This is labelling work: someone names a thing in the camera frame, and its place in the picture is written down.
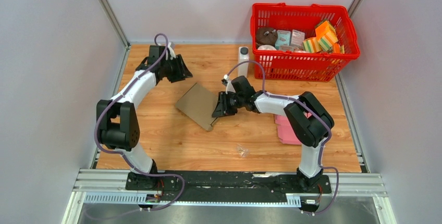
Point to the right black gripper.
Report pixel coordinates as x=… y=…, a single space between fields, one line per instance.
x=222 y=108

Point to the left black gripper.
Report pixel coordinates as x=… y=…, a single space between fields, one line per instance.
x=182 y=72

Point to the brown cardboard box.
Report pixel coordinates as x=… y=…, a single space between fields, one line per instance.
x=198 y=103

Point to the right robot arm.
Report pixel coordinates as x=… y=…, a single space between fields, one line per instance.
x=308 y=118

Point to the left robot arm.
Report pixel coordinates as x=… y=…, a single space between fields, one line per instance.
x=117 y=129

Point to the pink paper box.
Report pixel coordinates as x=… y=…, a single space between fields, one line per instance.
x=285 y=131

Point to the teal small box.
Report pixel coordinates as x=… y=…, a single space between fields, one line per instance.
x=283 y=38

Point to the grey pink small box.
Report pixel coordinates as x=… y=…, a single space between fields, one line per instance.
x=297 y=38

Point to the small clear screw bag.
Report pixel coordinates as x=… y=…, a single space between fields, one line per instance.
x=242 y=151

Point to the white bottle black cap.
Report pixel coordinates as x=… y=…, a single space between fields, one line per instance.
x=243 y=58

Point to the red plastic basket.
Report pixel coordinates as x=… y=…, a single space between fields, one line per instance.
x=320 y=67

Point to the white round lid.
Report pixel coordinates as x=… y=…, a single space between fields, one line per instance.
x=266 y=48

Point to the brown round item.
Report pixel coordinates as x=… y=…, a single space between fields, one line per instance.
x=266 y=36

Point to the striped sponge pack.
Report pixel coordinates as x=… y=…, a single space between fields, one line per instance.
x=311 y=45

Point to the orange green sponge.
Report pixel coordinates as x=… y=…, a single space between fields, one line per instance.
x=326 y=35

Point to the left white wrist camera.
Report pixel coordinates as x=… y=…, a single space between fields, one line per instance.
x=171 y=53

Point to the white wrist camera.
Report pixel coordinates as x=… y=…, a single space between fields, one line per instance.
x=171 y=53
x=227 y=83

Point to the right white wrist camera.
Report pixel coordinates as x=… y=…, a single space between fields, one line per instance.
x=227 y=83

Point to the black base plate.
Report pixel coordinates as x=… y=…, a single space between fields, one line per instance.
x=224 y=186

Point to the aluminium frame rail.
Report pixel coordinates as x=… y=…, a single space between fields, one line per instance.
x=121 y=196

